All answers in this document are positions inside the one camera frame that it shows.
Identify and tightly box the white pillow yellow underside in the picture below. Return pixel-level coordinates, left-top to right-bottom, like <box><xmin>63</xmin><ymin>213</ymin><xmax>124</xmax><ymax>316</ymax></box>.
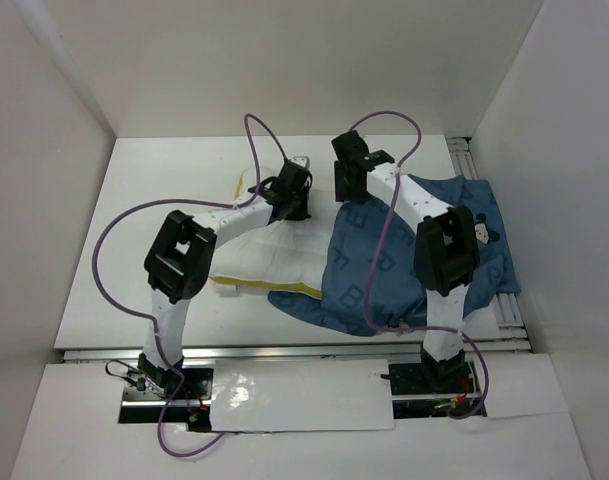
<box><xmin>210</xmin><ymin>189</ymin><xmax>339</xmax><ymax>299</ymax></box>

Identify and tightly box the blue printed pillowcase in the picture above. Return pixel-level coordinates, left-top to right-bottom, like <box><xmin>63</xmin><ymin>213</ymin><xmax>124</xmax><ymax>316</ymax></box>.
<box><xmin>268</xmin><ymin>175</ymin><xmax>521</xmax><ymax>337</ymax></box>

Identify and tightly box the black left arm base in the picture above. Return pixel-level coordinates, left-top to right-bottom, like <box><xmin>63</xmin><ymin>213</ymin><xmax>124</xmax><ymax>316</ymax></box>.
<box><xmin>104</xmin><ymin>359</ymin><xmax>214</xmax><ymax>433</ymax></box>

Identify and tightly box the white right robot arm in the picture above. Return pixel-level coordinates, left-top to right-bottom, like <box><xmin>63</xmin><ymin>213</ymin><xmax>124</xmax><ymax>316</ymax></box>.
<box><xmin>331</xmin><ymin>130</ymin><xmax>480</xmax><ymax>392</ymax></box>

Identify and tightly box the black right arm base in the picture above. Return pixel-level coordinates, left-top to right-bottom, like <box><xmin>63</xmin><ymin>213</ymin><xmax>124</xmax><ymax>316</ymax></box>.
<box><xmin>380</xmin><ymin>361</ymin><xmax>486</xmax><ymax>420</ymax></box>

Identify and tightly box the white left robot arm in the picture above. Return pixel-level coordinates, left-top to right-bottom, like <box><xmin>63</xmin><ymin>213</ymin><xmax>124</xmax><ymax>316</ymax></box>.
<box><xmin>138</xmin><ymin>157</ymin><xmax>313</xmax><ymax>399</ymax></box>

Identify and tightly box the white glossy cover sheet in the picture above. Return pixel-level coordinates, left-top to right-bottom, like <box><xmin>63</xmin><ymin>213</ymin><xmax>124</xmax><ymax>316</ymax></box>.
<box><xmin>209</xmin><ymin>360</ymin><xmax>395</xmax><ymax>433</ymax></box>

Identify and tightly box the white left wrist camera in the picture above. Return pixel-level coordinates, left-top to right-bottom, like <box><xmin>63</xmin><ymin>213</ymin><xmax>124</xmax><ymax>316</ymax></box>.
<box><xmin>290</xmin><ymin>156</ymin><xmax>310</xmax><ymax>170</ymax></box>

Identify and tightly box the aluminium front rail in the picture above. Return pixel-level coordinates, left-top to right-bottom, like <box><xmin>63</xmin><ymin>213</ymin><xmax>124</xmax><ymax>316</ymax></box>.
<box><xmin>63</xmin><ymin>336</ymin><xmax>532</xmax><ymax>363</ymax></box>

